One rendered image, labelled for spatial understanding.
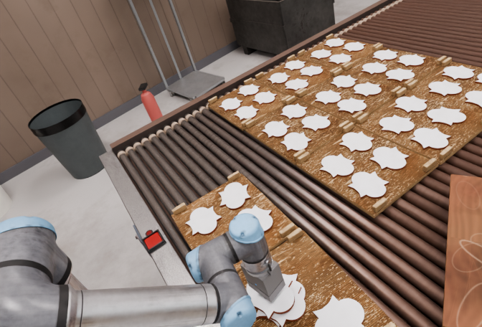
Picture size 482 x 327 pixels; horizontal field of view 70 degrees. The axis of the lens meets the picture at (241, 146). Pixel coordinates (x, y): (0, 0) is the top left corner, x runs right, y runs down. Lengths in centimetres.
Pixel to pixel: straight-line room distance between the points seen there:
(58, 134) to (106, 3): 174
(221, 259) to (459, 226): 67
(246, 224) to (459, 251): 57
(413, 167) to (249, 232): 82
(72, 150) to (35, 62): 119
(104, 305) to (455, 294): 78
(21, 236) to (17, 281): 10
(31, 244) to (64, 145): 296
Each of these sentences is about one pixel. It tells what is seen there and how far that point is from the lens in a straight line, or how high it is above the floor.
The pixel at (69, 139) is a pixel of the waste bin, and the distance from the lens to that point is 361.
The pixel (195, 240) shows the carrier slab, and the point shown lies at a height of 94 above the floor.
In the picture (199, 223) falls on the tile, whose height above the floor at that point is 95.
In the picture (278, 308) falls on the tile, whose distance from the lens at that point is 104.
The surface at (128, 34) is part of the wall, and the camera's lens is 467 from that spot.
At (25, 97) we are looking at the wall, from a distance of 447.
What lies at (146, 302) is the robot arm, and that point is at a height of 140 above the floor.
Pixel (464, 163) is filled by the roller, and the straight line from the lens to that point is 151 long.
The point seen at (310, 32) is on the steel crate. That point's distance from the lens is 468.
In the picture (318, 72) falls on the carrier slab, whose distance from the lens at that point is 214.
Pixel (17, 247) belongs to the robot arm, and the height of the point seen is 154.
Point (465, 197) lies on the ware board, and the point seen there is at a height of 104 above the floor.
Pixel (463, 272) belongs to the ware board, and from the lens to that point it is 106.
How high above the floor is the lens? 191
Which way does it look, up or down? 36 degrees down
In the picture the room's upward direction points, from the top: 18 degrees counter-clockwise
